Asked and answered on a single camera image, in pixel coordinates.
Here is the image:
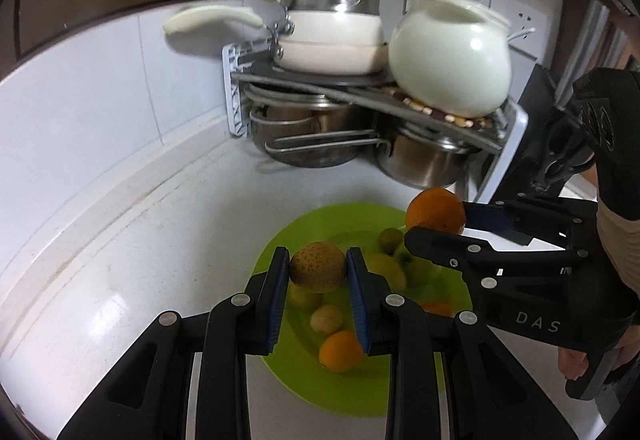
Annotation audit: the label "beaded trivet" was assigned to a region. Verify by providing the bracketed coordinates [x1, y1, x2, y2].
[381, 86, 497, 129]

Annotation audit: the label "orange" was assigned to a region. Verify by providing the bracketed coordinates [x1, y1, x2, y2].
[420, 301, 456, 319]
[405, 187, 467, 236]
[318, 331, 366, 373]

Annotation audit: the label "brown wooden window frame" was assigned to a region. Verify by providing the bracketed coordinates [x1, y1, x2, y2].
[551, 0, 640, 88]

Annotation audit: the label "small tan fruit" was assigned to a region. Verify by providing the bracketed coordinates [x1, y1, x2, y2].
[310, 305, 345, 335]

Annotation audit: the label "white ceramic pot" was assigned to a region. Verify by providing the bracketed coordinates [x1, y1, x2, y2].
[388, 0, 514, 118]

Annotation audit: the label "brown kiwi fruit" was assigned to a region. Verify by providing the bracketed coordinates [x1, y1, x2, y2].
[290, 242, 348, 293]

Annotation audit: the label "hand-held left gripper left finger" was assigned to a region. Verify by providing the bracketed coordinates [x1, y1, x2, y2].
[55, 246, 292, 440]

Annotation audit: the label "corner dish rack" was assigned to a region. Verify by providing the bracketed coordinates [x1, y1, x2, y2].
[221, 42, 529, 204]

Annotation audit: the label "small green fruit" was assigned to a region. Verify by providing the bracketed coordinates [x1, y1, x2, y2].
[377, 227, 405, 251]

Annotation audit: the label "steel pot with wire handles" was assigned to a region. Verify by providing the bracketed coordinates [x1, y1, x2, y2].
[247, 91, 387, 169]

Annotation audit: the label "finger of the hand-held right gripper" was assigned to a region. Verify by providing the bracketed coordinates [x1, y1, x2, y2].
[404, 227, 591, 294]
[462, 197, 599, 247]

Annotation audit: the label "white saucepan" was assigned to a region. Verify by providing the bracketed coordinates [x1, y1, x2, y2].
[174, 0, 387, 47]
[163, 4, 390, 74]

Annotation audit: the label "black scissors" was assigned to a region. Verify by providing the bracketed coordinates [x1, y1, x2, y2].
[542, 116, 597, 187]

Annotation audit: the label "person's right hand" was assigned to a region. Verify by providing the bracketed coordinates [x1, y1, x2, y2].
[557, 347, 592, 383]

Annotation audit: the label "yellow-green fruit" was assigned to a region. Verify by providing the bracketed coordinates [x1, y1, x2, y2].
[289, 286, 324, 312]
[364, 252, 406, 292]

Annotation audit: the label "green plastic plate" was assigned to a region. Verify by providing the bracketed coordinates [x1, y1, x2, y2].
[248, 203, 473, 418]

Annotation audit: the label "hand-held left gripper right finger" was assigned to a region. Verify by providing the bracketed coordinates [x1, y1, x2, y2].
[346, 246, 557, 440]

